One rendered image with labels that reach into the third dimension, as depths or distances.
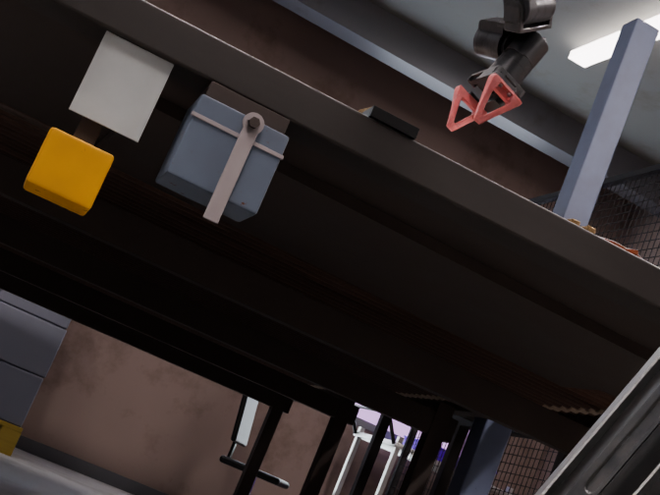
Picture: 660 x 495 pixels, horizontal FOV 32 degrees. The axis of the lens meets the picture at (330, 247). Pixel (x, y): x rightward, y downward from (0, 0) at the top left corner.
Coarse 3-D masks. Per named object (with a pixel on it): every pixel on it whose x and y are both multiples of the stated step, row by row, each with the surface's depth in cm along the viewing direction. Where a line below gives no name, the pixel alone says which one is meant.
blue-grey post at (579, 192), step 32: (640, 32) 409; (608, 64) 415; (640, 64) 408; (608, 96) 403; (608, 128) 402; (576, 160) 404; (608, 160) 400; (576, 192) 395; (480, 448) 376; (480, 480) 375
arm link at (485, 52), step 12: (516, 0) 187; (504, 12) 189; (516, 12) 187; (480, 24) 197; (492, 24) 195; (504, 24) 192; (516, 24) 188; (540, 24) 192; (480, 36) 197; (492, 36) 195; (504, 36) 194; (480, 48) 197; (492, 48) 195
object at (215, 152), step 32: (224, 96) 156; (192, 128) 153; (224, 128) 154; (256, 128) 155; (192, 160) 152; (224, 160) 154; (256, 160) 155; (192, 192) 157; (224, 192) 153; (256, 192) 155
